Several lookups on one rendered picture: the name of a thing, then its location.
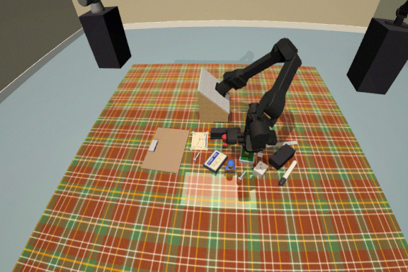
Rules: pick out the red hand stamp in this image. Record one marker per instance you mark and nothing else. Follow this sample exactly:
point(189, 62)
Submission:
point(224, 143)

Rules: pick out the cream and blue stamp pad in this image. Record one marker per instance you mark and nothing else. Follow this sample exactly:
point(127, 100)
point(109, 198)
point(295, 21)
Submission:
point(215, 161)

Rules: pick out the brown clipboard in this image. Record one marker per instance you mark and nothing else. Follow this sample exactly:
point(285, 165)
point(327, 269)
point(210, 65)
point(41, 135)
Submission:
point(166, 150)

